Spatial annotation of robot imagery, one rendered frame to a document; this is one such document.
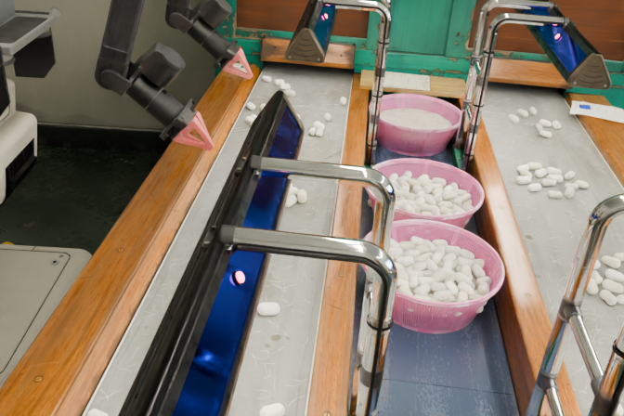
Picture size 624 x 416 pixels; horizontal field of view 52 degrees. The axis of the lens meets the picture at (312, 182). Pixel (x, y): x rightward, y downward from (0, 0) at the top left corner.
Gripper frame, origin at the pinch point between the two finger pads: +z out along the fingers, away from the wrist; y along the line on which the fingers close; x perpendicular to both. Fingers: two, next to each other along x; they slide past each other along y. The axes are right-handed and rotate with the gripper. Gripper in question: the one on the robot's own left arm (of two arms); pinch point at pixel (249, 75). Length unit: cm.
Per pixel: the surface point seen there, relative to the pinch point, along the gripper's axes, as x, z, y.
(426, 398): -15, 45, -90
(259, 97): 8.6, 8.3, 14.1
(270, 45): 0.7, 2.0, 34.1
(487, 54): -50, 33, -19
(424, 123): -23, 46, 7
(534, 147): -41, 67, -3
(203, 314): -30, -3, -124
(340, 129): -7.6, 27.3, -3.5
